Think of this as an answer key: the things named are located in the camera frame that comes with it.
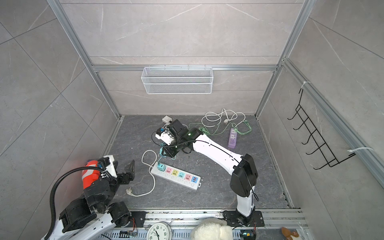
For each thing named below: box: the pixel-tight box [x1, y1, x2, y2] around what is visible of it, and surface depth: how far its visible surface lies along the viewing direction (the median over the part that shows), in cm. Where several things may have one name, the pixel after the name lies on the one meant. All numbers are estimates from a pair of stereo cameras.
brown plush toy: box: [281, 226, 299, 240], surface depth 70 cm
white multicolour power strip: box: [150, 162, 202, 191], surface depth 87 cm
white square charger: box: [162, 115, 173, 123], surface depth 117 cm
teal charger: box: [157, 162, 166, 172], surface depth 86 cm
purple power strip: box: [228, 128, 238, 149], surface depth 107 cm
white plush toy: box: [190, 217, 234, 240], surface depth 55 cm
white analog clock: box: [146, 221, 172, 240], surface depth 68 cm
